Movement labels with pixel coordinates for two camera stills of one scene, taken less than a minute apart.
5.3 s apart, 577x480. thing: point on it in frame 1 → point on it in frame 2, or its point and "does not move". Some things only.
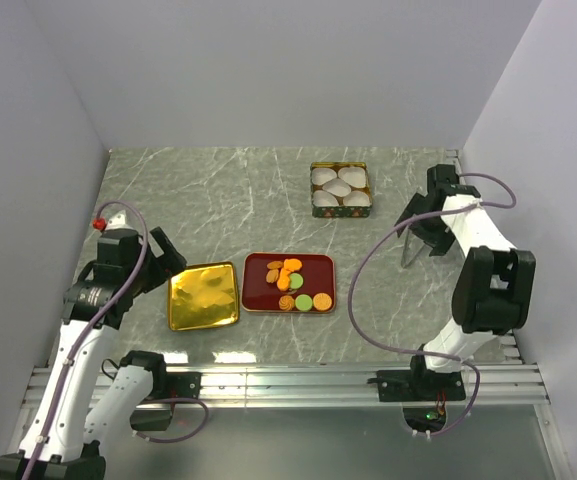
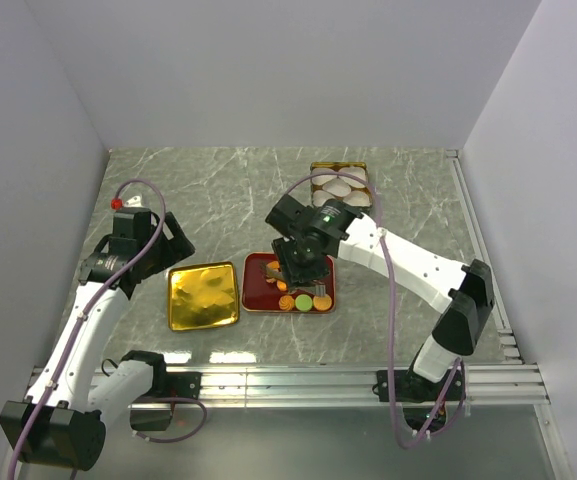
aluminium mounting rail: [305, 386] does not move
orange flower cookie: [284, 280] does not move
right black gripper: [440, 241] → [291, 273]
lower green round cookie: [303, 303] does not move
